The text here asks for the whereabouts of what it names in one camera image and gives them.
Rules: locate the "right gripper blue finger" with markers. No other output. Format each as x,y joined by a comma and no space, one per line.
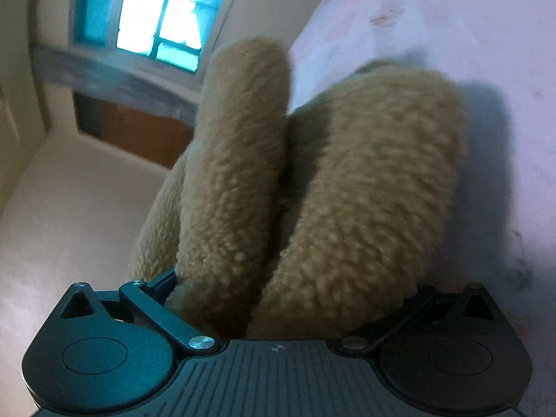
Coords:
145,299

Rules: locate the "tan fleece garment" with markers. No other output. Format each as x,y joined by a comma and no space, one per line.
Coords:
304,223

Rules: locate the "brown wooden door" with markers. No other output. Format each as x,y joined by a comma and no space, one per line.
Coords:
160,140

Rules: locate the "grey left curtain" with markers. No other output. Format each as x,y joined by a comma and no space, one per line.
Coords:
103,82

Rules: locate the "pink floral bed sheet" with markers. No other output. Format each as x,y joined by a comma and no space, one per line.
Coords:
501,53

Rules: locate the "window with white frame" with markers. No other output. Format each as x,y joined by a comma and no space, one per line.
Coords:
169,37

